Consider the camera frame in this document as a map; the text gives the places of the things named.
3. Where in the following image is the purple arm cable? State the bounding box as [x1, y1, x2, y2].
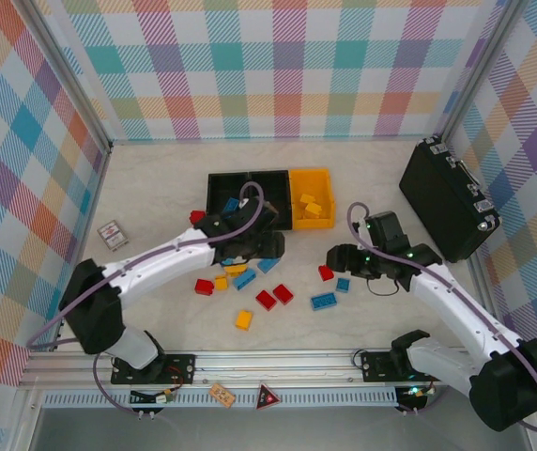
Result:
[26, 181, 266, 417]
[346, 201, 537, 433]

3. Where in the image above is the slotted grey cable duct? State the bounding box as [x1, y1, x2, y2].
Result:
[42, 387, 400, 410]

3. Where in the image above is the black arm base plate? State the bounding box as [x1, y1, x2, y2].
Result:
[111, 352, 197, 385]
[359, 350, 420, 382]

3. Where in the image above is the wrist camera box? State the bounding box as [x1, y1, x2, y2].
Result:
[365, 210, 411, 253]
[242, 196, 280, 226]

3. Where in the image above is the playing card box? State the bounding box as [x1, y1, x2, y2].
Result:
[97, 219, 130, 254]

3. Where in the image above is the small wired connector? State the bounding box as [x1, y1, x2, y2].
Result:
[129, 388, 176, 406]
[397, 384, 438, 406]

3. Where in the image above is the grey metal panel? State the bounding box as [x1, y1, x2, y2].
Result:
[28, 406, 532, 451]

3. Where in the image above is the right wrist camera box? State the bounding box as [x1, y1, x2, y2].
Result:
[365, 210, 411, 253]

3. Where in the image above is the red triangle sticker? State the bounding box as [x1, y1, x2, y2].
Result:
[255, 383, 281, 412]

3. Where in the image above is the orange paper tag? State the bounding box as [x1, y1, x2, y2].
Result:
[208, 383, 236, 406]

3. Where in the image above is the black hard case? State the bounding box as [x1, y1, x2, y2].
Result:
[398, 134, 502, 264]

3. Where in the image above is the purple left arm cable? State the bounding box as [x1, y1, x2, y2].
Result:
[26, 181, 266, 417]

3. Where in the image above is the yellow plastic bin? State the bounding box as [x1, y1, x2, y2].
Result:
[288, 167, 336, 231]

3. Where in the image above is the aluminium frame post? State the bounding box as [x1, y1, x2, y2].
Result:
[23, 0, 113, 154]
[437, 0, 532, 142]

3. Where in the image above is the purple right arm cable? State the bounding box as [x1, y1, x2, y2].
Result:
[346, 201, 537, 433]

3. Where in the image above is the aluminium mounting rail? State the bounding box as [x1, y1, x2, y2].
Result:
[18, 348, 476, 391]

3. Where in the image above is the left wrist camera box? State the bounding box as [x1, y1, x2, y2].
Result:
[242, 196, 280, 226]

